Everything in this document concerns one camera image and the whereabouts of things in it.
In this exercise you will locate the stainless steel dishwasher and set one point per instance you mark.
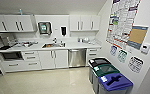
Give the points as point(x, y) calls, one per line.
point(77, 58)

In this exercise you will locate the dish soap bottle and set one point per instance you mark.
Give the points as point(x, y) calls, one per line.
point(79, 39)

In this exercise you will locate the narrow white drawer unit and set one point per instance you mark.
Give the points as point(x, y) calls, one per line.
point(92, 56)

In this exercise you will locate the chrome faucet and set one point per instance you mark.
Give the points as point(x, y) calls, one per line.
point(54, 40)

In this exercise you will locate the steel kitchen sink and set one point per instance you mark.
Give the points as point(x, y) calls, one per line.
point(52, 45)

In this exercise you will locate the white cabinet panel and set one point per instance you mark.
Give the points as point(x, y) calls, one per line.
point(54, 59)

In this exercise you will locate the paper towel dispenser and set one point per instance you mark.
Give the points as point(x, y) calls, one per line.
point(44, 28)

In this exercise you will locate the grey bin green lid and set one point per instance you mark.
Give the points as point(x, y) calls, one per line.
point(104, 70)

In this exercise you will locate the wide white drawer unit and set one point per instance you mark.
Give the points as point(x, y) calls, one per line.
point(29, 61)

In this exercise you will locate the black built-in microwave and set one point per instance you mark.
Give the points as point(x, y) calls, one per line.
point(11, 56)

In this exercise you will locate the teal bottle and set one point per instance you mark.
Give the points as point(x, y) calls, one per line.
point(21, 12)

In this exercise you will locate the black coffee machine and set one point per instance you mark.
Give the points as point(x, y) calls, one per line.
point(5, 42)

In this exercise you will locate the black wall soap dispenser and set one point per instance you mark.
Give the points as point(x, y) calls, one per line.
point(63, 31)

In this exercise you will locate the white wall cabinet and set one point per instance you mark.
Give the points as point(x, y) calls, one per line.
point(12, 23)
point(85, 22)

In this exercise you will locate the blue wall sign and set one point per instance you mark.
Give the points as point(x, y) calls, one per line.
point(113, 50)

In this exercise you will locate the green wall sign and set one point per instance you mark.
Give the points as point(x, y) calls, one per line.
point(122, 56)

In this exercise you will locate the large printed wall poster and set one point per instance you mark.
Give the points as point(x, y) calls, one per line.
point(122, 20)

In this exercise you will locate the white wall thermostat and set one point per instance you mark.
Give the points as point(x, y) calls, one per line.
point(145, 48)

